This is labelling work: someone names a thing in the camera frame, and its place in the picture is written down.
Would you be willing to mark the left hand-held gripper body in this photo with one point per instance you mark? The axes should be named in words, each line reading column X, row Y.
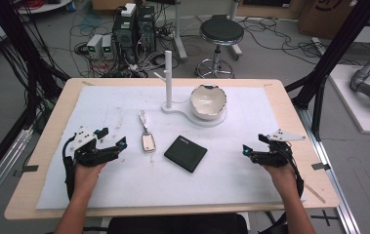
column 85, row 152

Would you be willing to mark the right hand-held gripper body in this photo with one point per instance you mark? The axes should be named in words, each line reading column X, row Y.
column 277, row 156

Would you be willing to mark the person's right hand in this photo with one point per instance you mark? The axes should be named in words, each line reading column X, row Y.
column 280, row 178

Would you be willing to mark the person's left hand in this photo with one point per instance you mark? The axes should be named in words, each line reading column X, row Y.
column 88, row 177

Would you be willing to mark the white table mat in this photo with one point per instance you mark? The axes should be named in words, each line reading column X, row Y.
column 133, row 182

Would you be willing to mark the black tape strip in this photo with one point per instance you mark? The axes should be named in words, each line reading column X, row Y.
column 29, row 169
column 320, row 166

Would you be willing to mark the black wallet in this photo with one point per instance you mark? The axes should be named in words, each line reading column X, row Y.
column 185, row 153

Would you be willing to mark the white eggshell-shaped bowl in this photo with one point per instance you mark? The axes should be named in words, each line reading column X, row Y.
column 208, row 102

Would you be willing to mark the small white power box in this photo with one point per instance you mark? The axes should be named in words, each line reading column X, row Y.
column 94, row 45
column 107, row 45

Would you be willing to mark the white floor board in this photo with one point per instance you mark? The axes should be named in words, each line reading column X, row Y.
column 358, row 104

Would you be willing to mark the black seat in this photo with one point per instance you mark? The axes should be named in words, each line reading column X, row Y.
column 177, row 224

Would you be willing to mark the black computer tower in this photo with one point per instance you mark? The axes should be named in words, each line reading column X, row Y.
column 133, row 32

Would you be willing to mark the black round stool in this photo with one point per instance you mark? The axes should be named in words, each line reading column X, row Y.
column 221, row 32

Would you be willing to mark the cardboard box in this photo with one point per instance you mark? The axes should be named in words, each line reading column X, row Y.
column 322, row 16

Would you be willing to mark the white stand with post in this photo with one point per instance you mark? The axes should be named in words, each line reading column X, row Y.
column 168, row 81

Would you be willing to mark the black metal frame post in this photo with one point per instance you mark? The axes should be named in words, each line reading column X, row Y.
column 20, row 48
column 329, row 61

